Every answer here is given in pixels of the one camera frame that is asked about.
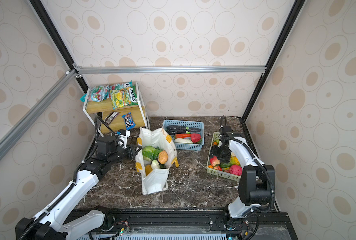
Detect green plastic basket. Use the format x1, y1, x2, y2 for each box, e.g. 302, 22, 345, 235
205, 131, 245, 182

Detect red bell pepper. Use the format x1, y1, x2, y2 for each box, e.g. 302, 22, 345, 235
191, 133, 202, 144

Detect green cabbage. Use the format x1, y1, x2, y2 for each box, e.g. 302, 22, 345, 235
142, 146, 156, 162

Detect green leafy vegetable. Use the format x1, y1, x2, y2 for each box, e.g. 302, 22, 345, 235
154, 147, 162, 160

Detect white eggplant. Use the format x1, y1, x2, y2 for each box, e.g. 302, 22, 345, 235
174, 138, 193, 144
151, 160, 160, 170

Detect tan wrinkled potato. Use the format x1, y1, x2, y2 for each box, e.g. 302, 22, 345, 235
158, 150, 168, 165

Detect white grocery bag yellow handles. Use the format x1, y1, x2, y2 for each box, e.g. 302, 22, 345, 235
135, 128, 179, 195

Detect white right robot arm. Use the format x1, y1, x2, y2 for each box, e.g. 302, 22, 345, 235
210, 116, 276, 219

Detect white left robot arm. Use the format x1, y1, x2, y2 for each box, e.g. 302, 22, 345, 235
15, 116, 141, 240

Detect yellow candy snack bag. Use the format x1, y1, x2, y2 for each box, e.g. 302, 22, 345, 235
110, 88, 131, 109

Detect green mint snack bag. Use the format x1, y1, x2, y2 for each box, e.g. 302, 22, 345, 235
113, 82, 138, 106

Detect green gummy snack bag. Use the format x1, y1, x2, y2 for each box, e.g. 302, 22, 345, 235
80, 85, 110, 102

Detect red apple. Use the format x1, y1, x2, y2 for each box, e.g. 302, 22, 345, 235
210, 156, 221, 167

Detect pink peach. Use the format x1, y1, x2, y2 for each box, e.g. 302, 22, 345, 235
229, 165, 243, 176

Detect white wooden two-tier shelf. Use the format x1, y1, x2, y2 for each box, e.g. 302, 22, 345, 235
82, 81, 151, 134

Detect blue candy packet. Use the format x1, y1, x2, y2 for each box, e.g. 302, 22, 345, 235
122, 113, 136, 130

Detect brown chocolate bar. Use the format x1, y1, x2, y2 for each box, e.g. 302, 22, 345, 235
104, 112, 119, 125

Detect blue plastic basket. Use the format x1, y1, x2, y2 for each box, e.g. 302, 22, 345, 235
163, 120, 205, 151

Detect red chili pepper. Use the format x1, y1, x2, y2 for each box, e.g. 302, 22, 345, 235
175, 134, 191, 139

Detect dark eggplant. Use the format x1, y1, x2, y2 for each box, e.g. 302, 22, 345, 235
166, 125, 201, 135

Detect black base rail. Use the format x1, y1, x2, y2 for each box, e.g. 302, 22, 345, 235
81, 207, 297, 240

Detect horizontal aluminium rail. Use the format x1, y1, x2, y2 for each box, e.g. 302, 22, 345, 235
76, 66, 266, 74

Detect left diagonal aluminium rail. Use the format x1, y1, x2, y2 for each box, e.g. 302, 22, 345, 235
0, 70, 77, 161

